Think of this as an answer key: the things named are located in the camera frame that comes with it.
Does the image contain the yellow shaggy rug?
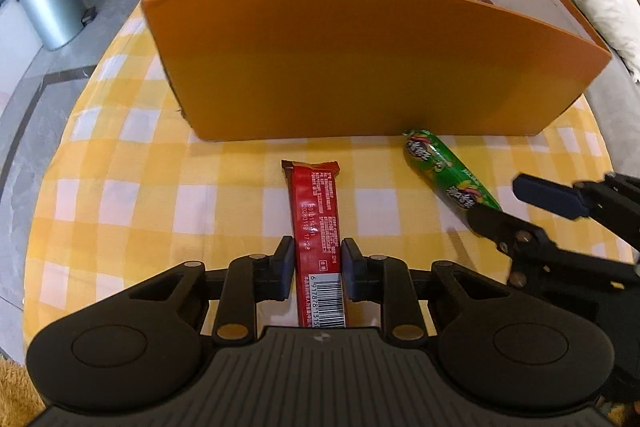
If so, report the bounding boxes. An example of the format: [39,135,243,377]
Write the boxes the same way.
[0,347,50,427]

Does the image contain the green sausage stick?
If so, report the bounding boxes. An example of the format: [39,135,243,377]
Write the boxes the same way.
[403,129,502,219]

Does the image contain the yellow checked tablecloth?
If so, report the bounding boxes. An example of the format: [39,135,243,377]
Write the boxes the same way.
[22,0,640,358]

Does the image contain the orange cardboard box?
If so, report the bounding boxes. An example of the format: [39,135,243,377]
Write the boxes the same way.
[141,0,612,142]

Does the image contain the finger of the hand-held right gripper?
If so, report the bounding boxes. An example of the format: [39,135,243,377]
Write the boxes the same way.
[465,204,640,305]
[512,172,640,254]

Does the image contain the grey sofa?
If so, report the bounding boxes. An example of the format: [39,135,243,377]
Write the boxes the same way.
[515,0,640,170]

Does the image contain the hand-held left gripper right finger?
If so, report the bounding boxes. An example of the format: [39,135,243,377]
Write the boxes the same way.
[341,238,507,342]

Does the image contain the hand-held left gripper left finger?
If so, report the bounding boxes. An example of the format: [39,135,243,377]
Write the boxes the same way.
[125,235,297,342]

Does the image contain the red snack bar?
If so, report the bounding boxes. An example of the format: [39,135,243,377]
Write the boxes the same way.
[281,159,349,329]

